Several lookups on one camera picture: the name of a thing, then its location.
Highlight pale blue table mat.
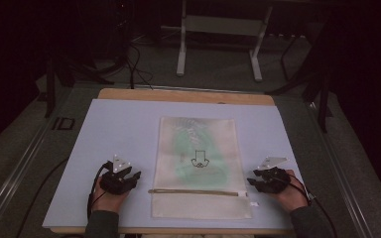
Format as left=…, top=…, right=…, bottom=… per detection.
left=42, top=98, right=316, bottom=230

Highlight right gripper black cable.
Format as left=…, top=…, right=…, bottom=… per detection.
left=271, top=173, right=339, bottom=238

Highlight metal floor rail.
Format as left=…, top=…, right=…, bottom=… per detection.
left=0, top=120, right=54, bottom=234
left=306, top=101, right=375, bottom=238

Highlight black floor cable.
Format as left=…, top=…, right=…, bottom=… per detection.
left=15, top=156, right=70, bottom=238

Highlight green cloth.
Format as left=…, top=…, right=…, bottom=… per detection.
left=173, top=127, right=230, bottom=186

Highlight black floor cables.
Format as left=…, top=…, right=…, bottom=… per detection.
left=124, top=41, right=155, bottom=91

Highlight white metal stand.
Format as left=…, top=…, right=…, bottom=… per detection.
left=176, top=0, right=274, bottom=83

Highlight person's right hand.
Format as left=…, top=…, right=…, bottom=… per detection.
left=271, top=170, right=310, bottom=213

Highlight translucent white zipper bag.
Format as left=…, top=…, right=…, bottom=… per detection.
left=150, top=115, right=254, bottom=220

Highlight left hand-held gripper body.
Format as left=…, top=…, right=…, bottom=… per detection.
left=98, top=154, right=137, bottom=195

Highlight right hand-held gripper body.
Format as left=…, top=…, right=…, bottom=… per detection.
left=256, top=156, right=293, bottom=194

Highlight person's left hand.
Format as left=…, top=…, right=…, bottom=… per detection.
left=91, top=183, right=131, bottom=214

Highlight black metal stand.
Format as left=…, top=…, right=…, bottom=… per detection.
left=265, top=31, right=334, bottom=134
left=44, top=54, right=116, bottom=119

